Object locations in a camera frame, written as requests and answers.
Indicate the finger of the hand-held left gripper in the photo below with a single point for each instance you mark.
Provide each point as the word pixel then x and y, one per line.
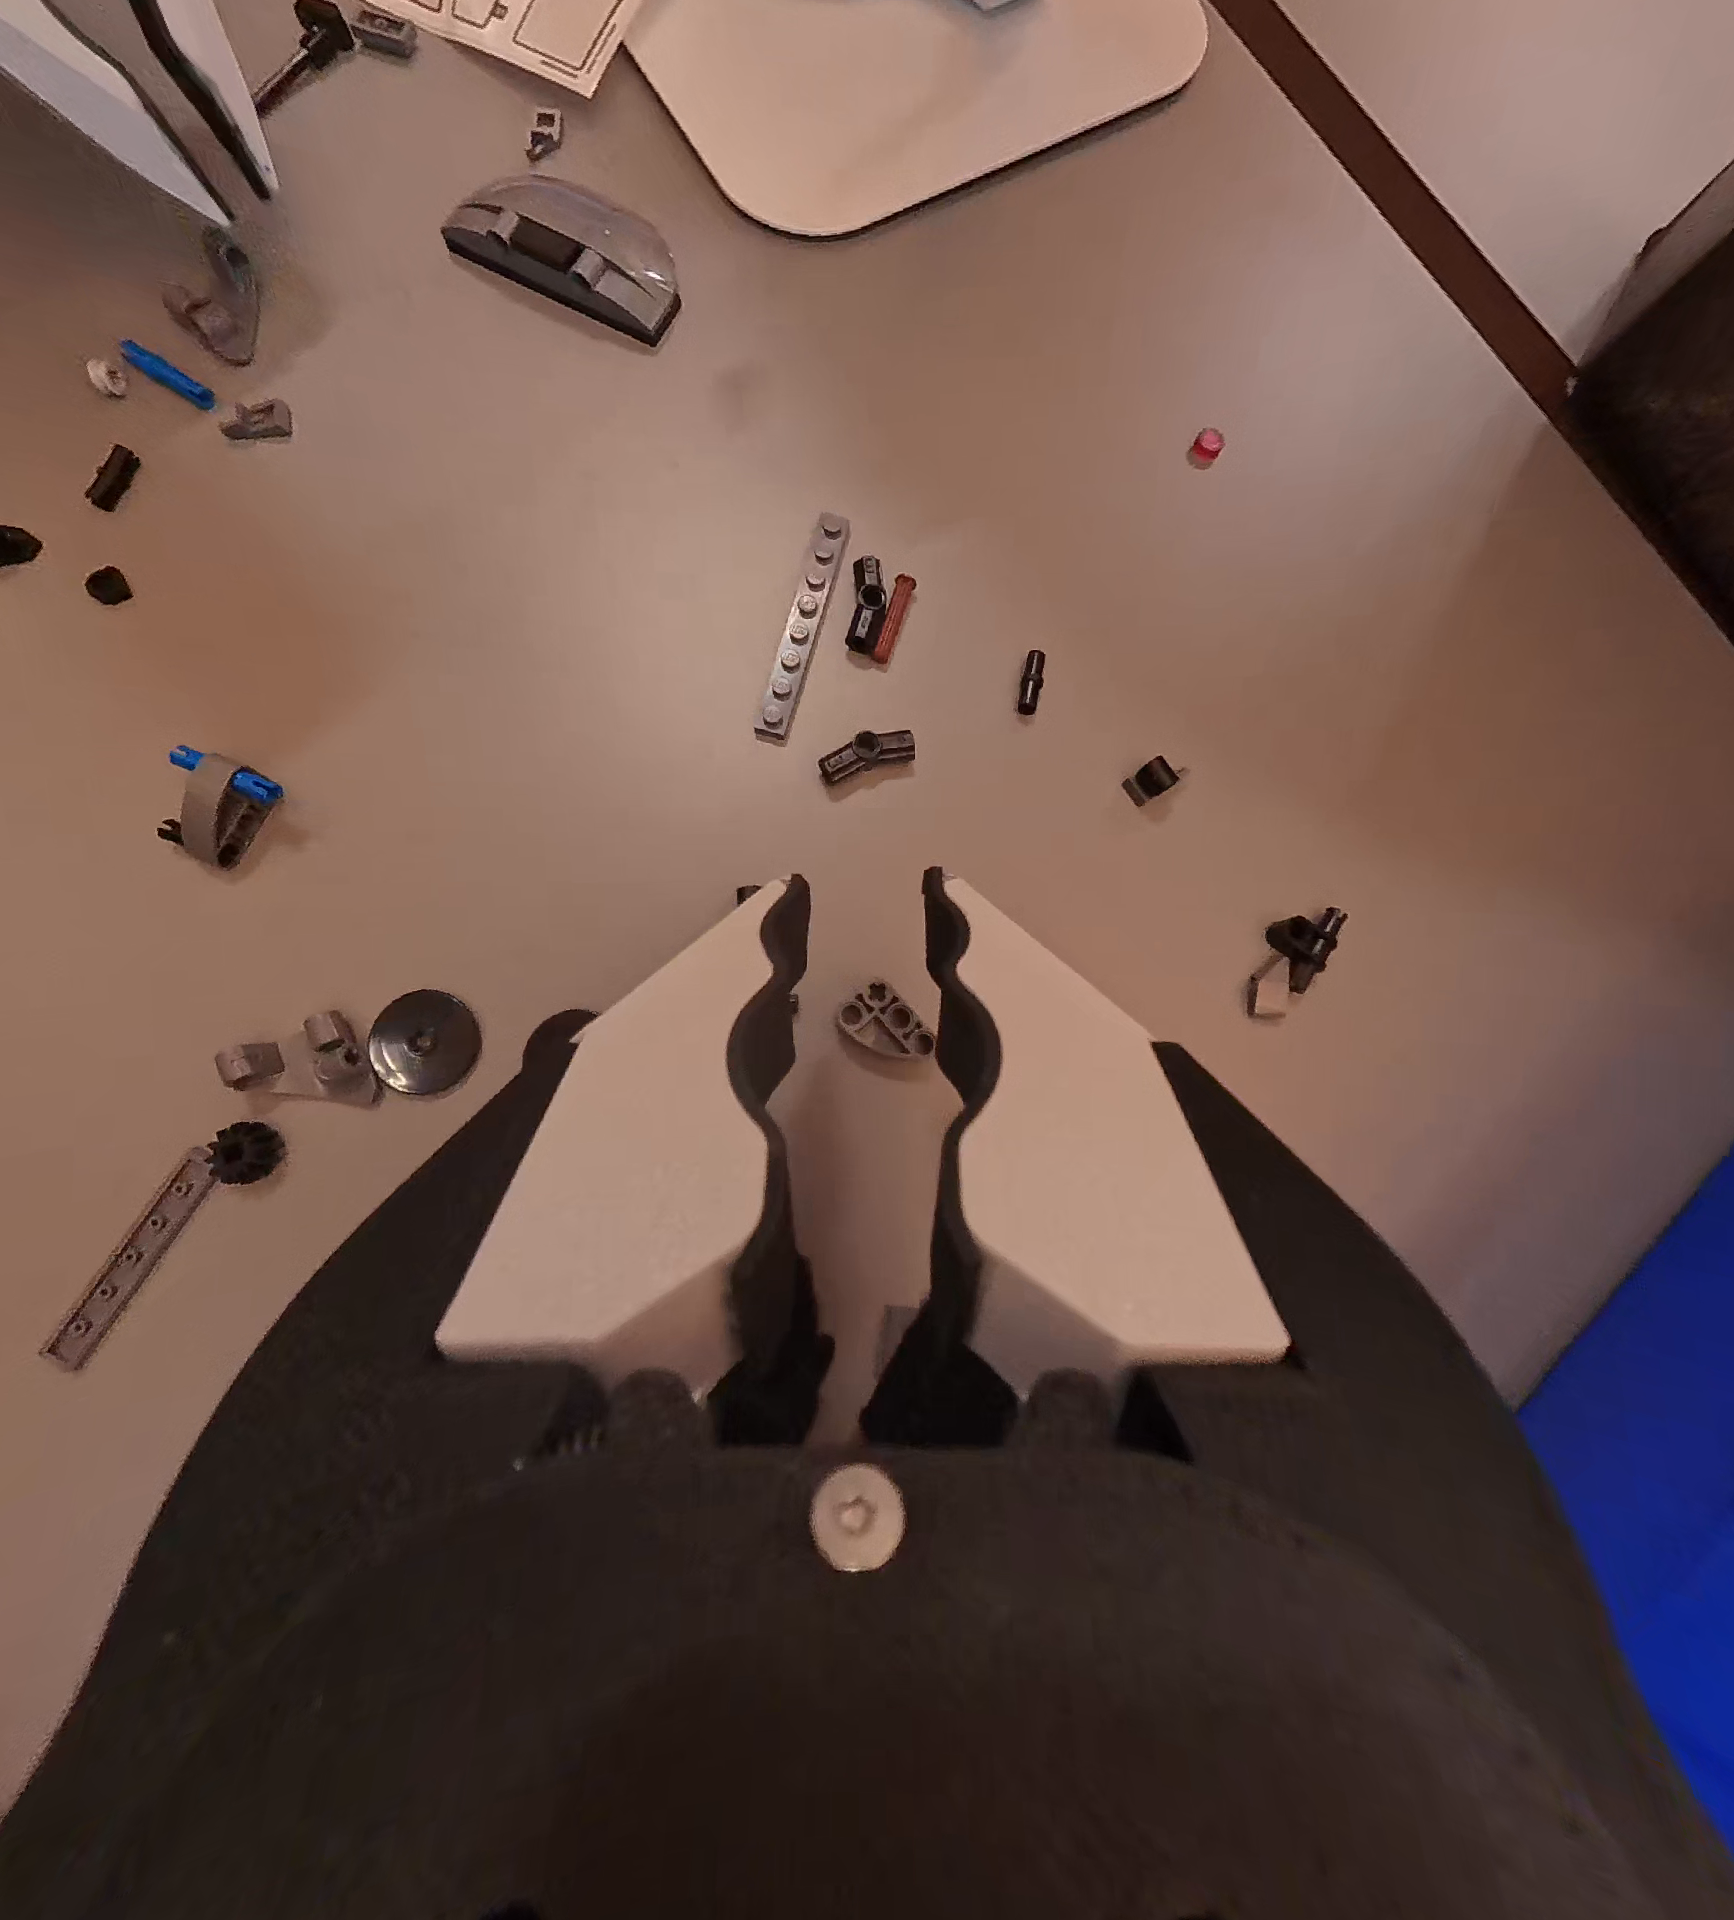
pixel 73 83
pixel 214 90

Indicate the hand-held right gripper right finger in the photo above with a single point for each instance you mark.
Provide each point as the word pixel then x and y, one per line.
pixel 1107 1201

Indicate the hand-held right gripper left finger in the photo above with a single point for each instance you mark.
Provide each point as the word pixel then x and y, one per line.
pixel 613 1201

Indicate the grey liftarm with blue pins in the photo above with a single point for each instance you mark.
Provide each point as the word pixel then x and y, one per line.
pixel 231 780

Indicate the transparent lego canopy piece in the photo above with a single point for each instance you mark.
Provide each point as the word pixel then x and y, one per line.
pixel 567 262

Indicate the black axle with knob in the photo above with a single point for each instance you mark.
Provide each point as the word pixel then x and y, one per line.
pixel 301 52

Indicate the small grey pin connector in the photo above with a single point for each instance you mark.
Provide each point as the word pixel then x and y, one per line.
pixel 384 37

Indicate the grey curved panel piece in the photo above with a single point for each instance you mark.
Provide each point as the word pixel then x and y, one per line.
pixel 214 323

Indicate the dark round dish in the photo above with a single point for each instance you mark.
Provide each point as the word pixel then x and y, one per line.
pixel 424 1046

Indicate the grey triangular liftarm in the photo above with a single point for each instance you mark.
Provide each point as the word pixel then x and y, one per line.
pixel 884 1022

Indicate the blue pin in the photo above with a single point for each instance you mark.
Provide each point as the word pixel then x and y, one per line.
pixel 165 375

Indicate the white round stud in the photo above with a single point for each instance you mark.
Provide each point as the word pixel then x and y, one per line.
pixel 107 376

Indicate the white sticker sheet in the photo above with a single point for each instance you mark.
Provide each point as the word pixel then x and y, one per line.
pixel 523 30

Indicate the black connector with grey slope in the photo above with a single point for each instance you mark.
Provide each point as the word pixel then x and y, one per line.
pixel 1302 938

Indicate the small grey wedge piece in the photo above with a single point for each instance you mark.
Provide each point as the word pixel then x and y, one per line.
pixel 254 421

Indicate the small grey clip piece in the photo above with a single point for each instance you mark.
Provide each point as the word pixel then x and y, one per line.
pixel 547 135

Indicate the short black pin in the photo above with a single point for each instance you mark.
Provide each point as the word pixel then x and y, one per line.
pixel 113 477
pixel 1033 682

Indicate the black clip with grey base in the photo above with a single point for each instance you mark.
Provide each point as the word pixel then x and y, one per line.
pixel 1148 780

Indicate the thin grey holed plate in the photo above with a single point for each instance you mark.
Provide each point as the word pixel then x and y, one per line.
pixel 133 1260

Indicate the black angled connector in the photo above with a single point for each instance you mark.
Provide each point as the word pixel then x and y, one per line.
pixel 867 757

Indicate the small black piece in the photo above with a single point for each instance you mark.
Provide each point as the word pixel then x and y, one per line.
pixel 109 587

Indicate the long grey studded plate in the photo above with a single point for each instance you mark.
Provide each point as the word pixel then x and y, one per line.
pixel 802 631

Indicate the brown axle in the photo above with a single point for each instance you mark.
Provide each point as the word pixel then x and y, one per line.
pixel 897 622

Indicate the black axle connector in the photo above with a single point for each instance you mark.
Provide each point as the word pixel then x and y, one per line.
pixel 864 608

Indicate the blue plastic bin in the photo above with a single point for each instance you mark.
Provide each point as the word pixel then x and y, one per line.
pixel 1707 1501

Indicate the white rounded board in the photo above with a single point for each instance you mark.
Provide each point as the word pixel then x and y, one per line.
pixel 927 105

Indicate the red round stud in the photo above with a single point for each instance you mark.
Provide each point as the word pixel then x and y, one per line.
pixel 1206 446

